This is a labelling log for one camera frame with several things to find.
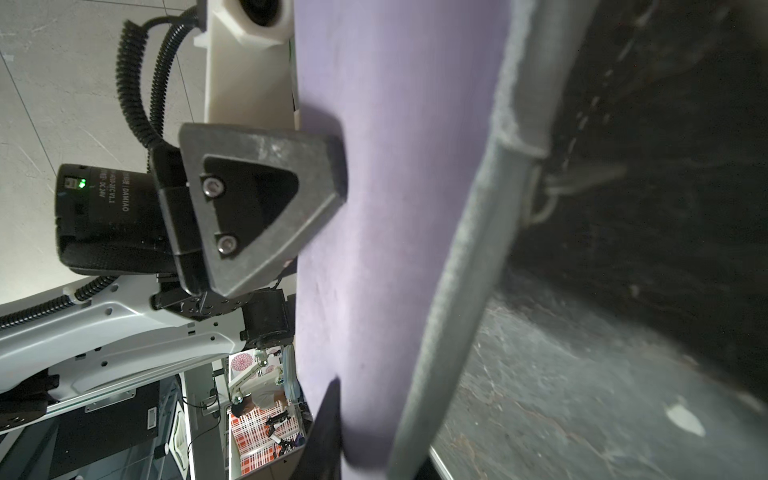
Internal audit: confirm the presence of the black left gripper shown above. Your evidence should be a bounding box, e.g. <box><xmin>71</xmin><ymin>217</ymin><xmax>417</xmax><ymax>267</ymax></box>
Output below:
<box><xmin>55</xmin><ymin>123</ymin><xmax>348</xmax><ymax>348</ymax></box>

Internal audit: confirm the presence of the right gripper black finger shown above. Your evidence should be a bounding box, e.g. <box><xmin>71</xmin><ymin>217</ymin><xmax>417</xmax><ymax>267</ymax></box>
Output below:
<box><xmin>290</xmin><ymin>378</ymin><xmax>342</xmax><ymax>480</ymax></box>

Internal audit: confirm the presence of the purple zippered umbrella sleeve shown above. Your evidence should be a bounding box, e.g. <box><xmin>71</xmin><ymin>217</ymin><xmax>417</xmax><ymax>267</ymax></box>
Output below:
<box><xmin>295</xmin><ymin>1</ymin><xmax>597</xmax><ymax>479</ymax></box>

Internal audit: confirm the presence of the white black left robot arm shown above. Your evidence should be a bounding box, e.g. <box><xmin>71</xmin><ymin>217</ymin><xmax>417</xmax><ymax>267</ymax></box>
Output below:
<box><xmin>1</xmin><ymin>124</ymin><xmax>347</xmax><ymax>433</ymax></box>

